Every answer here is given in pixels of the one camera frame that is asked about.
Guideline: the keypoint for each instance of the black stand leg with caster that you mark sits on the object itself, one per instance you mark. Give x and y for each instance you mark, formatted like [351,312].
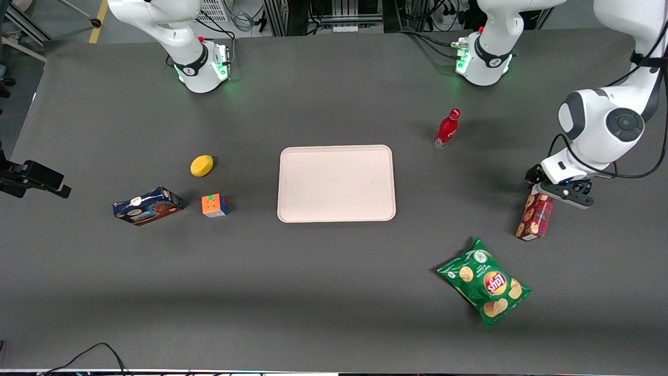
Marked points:
[95,22]

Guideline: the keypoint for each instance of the red cookie box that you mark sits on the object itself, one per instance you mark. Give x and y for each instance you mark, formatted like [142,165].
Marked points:
[533,222]

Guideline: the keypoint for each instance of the colourful puzzle cube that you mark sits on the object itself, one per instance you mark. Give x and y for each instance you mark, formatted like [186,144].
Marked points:
[213,205]

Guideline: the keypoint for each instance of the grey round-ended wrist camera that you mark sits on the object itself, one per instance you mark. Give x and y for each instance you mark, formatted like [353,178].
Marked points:
[566,197]

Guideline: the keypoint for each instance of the white perforated box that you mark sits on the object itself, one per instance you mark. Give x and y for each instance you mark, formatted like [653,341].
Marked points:
[214,9]

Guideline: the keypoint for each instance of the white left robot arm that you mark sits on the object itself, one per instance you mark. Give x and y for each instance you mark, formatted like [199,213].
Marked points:
[600,122]

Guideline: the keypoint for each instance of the blue cookie box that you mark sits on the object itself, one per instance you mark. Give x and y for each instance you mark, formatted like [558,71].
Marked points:
[148,207]

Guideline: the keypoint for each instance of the white plastic tray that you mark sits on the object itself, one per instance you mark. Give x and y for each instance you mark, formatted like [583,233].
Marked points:
[336,183]

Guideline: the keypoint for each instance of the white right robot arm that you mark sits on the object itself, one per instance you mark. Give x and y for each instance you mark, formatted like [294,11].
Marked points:
[193,62]

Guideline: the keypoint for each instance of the red drink bottle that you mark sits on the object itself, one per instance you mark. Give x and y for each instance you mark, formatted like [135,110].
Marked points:
[446,129]

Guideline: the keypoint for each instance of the green chips bag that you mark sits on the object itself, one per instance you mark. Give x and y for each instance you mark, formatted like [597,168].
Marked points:
[485,284]

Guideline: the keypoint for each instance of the white power strip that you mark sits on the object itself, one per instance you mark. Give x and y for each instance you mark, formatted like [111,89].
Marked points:
[346,28]

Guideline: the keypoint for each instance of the aluminium frame post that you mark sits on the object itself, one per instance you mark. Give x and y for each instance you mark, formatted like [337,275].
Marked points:
[275,15]

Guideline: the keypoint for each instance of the yellow lemon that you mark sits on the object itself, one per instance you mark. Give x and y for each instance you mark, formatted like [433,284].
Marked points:
[201,166]

